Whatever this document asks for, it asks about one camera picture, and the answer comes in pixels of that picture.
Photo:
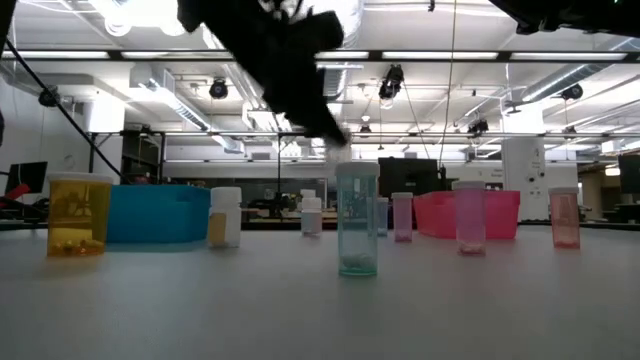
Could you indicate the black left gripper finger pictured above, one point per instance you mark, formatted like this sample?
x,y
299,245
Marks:
x,y
290,85

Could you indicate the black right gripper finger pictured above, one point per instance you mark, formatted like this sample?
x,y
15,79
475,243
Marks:
x,y
530,7
531,26

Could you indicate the small white pill bottle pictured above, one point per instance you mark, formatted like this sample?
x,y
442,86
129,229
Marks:
x,y
311,220

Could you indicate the white bottle with yellow label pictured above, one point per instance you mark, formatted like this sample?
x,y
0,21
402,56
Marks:
x,y
230,220

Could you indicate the tall teal pill bottle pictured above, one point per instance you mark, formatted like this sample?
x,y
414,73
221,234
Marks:
x,y
357,225

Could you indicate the small pink pill bottle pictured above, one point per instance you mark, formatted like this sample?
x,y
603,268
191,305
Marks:
x,y
402,220

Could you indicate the orange-red pill bottle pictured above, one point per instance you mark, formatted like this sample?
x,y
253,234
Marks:
x,y
565,220

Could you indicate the tall pink pill bottle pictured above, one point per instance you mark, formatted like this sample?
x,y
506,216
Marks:
x,y
469,220

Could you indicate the wide amber pill bottle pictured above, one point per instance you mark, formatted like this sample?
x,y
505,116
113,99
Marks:
x,y
75,215

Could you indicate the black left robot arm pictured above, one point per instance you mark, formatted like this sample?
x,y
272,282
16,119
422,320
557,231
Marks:
x,y
4,15

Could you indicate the blue plastic bin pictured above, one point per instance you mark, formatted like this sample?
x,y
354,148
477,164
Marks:
x,y
160,215

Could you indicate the pink plastic bin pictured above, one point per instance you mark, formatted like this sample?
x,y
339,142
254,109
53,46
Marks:
x,y
500,215

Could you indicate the black ceiling spotlight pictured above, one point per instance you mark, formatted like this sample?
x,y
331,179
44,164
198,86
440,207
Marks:
x,y
478,126
391,82
218,89
49,97
572,92

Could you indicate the ceiling light strip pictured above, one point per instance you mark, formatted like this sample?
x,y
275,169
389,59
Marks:
x,y
440,55

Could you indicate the white pillar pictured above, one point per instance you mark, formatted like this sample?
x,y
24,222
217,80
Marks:
x,y
525,165

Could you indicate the large black screen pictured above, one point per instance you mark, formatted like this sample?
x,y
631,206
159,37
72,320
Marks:
x,y
407,175

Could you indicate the black computer monitor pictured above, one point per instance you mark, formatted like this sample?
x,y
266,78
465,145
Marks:
x,y
630,175
27,177

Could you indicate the black shelving unit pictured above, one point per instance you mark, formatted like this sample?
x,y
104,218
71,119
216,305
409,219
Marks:
x,y
142,165

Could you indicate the red object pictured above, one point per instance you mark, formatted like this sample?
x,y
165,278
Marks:
x,y
15,194

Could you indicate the silver ventilation duct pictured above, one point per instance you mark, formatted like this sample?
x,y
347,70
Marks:
x,y
332,82
545,87

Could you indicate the black metal rig frame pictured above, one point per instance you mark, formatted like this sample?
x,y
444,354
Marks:
x,y
279,170

